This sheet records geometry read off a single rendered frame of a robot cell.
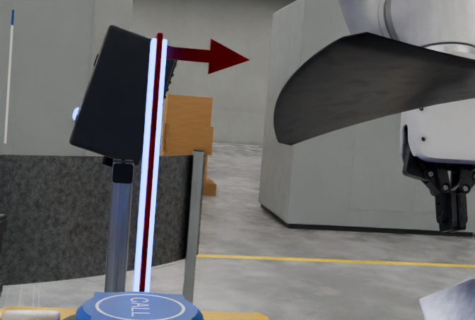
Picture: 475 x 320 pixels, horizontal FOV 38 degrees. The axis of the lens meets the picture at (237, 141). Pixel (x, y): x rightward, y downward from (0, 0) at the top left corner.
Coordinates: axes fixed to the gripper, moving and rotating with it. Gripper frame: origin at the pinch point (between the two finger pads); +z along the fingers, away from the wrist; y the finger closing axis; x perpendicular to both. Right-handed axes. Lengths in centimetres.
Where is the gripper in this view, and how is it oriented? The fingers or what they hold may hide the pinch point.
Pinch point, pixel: (451, 212)
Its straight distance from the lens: 79.8
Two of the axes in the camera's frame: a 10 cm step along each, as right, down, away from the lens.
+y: 9.8, 0.5, 1.7
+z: -0.1, 9.7, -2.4
